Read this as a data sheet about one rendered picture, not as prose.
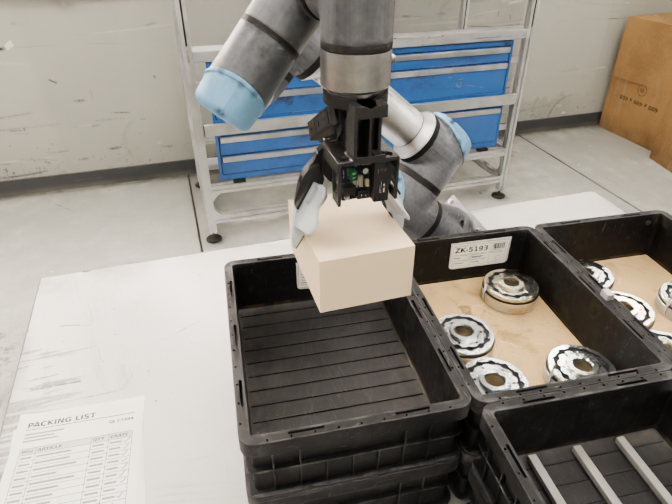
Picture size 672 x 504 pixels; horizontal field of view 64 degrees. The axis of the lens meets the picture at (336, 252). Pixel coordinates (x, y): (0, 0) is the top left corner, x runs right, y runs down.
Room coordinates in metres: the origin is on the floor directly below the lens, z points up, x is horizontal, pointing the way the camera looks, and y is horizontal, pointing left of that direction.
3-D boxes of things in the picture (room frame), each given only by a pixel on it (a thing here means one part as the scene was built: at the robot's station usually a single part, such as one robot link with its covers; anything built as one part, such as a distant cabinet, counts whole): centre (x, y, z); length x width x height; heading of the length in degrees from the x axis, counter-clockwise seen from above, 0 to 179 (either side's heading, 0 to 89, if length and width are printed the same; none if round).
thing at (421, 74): (2.73, -0.55, 0.60); 0.72 x 0.03 x 0.56; 107
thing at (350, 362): (0.63, 0.01, 0.87); 0.40 x 0.30 x 0.11; 12
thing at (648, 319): (0.75, -0.51, 0.86); 0.10 x 0.10 x 0.01
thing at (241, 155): (2.49, 0.22, 0.60); 0.72 x 0.03 x 0.56; 107
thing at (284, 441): (0.63, 0.01, 0.92); 0.40 x 0.30 x 0.02; 12
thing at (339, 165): (0.58, -0.02, 1.24); 0.09 x 0.08 x 0.12; 17
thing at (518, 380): (0.57, -0.24, 0.86); 0.10 x 0.10 x 0.01
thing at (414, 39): (2.64, -0.16, 0.91); 1.70 x 0.10 x 0.05; 107
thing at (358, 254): (0.61, -0.01, 1.08); 0.16 x 0.12 x 0.07; 17
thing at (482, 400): (0.70, -0.28, 0.92); 0.40 x 0.30 x 0.02; 12
